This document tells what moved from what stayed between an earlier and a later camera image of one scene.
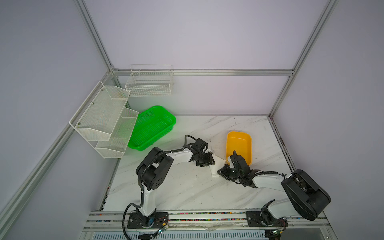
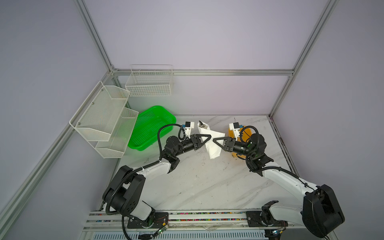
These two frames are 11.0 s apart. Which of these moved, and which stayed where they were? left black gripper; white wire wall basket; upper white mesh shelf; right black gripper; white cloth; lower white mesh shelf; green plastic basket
Moved: right black gripper; white cloth; left black gripper
Stayed: lower white mesh shelf; green plastic basket; upper white mesh shelf; white wire wall basket
